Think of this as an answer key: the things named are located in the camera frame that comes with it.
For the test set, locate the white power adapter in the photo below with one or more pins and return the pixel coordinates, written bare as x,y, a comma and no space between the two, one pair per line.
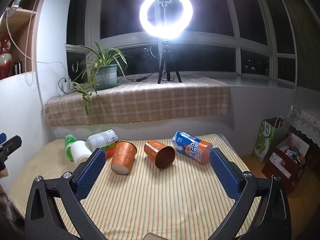
65,86

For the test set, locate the beige plaid cloth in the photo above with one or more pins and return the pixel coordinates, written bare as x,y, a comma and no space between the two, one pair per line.
150,100

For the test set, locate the clear labelled plastic bottle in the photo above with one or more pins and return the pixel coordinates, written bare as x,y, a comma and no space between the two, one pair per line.
102,138

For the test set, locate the red and green packet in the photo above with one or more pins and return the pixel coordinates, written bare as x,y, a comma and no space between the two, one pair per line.
110,152

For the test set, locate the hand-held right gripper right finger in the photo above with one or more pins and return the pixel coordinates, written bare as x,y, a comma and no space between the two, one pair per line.
225,177

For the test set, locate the black tripod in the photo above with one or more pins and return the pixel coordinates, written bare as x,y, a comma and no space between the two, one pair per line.
166,62

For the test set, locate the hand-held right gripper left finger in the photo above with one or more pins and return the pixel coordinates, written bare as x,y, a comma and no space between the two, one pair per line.
91,172

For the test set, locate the red vase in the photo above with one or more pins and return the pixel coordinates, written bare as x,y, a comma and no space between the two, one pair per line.
5,60

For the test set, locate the wooden shelf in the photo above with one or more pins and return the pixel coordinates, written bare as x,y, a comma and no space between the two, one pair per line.
22,30

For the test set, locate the spider plant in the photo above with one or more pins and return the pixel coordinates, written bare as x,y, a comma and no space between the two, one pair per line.
100,57

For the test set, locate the green plant pot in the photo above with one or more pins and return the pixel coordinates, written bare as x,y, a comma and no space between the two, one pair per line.
107,76

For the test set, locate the white lace cloth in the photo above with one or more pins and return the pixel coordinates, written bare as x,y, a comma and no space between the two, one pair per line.
306,123

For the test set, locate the green plastic bottle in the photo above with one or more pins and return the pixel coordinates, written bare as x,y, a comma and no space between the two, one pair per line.
68,145

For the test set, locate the orange patterned paper cup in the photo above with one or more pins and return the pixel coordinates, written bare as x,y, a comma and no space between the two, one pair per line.
160,155
123,156

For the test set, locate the green paper bag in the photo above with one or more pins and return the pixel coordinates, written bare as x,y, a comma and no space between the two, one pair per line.
265,140

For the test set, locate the dark red cardboard box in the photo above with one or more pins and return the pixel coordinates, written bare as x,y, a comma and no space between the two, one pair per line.
282,170

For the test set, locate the blue and orange drink can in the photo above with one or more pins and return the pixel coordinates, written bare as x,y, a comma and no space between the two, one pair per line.
192,146

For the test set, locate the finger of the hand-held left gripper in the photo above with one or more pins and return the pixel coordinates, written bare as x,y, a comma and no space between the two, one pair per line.
12,143

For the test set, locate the white plastic bottle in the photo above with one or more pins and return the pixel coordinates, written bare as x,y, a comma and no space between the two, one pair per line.
79,151

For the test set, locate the white window frame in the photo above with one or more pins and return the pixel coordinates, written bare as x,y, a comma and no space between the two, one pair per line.
237,42

